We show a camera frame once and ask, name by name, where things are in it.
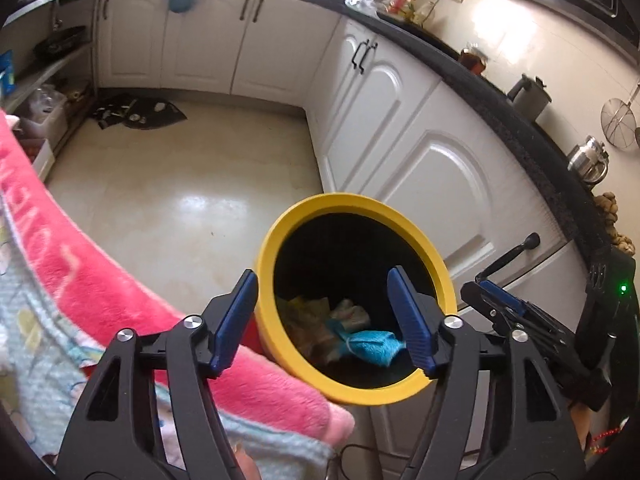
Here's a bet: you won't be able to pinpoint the blue towel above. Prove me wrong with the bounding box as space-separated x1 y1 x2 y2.
326 320 406 368

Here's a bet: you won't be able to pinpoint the yellow round trash bin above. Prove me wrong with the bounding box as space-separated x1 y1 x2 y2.
256 193 457 406

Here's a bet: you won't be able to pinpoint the white kitchen base cabinets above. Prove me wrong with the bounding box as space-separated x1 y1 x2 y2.
94 0 591 480

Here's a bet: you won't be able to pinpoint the hello kitty patterned table cloth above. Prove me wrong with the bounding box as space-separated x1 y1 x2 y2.
1 209 335 479

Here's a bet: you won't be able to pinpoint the black stone countertop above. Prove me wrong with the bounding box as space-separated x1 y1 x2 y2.
299 0 636 275

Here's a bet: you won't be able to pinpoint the steel kettle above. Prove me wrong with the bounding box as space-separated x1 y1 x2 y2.
567 136 610 188

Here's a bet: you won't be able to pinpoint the dark grey jug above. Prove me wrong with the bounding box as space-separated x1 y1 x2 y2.
506 74 552 122

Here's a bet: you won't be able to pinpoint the black floor mat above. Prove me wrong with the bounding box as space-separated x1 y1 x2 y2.
89 93 186 130

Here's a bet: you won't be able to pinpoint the white shelf unit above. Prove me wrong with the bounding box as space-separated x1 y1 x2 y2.
1 0 99 181

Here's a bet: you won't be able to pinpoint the black wok pan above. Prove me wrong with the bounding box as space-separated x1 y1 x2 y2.
32 25 87 63

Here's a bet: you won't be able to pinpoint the wire mesh strainer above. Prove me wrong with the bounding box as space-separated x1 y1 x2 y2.
600 84 639 151

